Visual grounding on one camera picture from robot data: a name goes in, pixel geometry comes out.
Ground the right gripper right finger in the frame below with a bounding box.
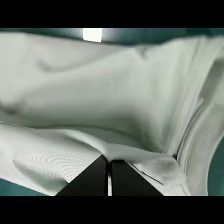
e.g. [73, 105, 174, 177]
[110, 159, 165, 197]

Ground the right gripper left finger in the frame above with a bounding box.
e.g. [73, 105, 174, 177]
[57, 154, 109, 197]

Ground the white shirt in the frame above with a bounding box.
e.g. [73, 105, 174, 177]
[0, 31, 224, 197]

